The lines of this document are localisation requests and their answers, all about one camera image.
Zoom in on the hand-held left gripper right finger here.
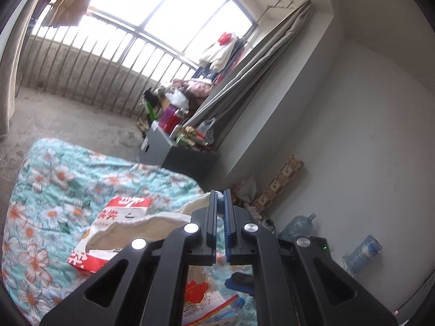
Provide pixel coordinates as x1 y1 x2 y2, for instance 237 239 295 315
222 190 398 326

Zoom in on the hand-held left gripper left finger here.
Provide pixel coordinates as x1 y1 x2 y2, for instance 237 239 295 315
40 190 219 326

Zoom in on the blue plastic object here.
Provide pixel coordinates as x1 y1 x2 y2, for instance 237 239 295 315
225 272 254 296

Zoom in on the red print plastic bag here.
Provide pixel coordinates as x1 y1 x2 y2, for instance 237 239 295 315
182 265 254 326

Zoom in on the cream fleece cloth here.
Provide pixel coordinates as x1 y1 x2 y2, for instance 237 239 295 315
83 192 218 255

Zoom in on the clear blue water jug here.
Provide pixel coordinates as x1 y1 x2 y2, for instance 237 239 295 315
279 212 316 242

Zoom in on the patterned board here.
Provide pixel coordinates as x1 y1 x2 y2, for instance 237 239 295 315
255 156 305 211

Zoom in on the grey cabinet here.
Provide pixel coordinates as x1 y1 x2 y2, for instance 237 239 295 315
138 121 221 180

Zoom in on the pile of boxes and packets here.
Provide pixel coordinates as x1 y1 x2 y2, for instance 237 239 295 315
138 86 218 152

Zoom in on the red and white plastic bag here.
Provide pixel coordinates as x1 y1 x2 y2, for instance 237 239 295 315
67 196 153 274

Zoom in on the pile of pink bedding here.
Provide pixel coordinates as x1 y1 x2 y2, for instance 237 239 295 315
172 78 213 109

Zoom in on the lying water bottle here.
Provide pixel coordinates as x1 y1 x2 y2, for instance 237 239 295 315
341 234 383 279

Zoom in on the floral printed blanket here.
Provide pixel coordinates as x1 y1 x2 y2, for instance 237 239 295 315
0 138 255 326

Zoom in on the grey curtain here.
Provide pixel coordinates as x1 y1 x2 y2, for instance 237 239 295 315
184 0 315 133

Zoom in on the metal window railing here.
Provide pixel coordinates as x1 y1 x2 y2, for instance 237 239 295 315
20 7 201 119

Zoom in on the beige curtain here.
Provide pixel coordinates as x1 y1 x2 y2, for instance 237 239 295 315
0 0 60 136

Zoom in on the brown quilted hanging cloth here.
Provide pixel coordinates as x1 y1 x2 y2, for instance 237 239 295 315
42 0 102 28

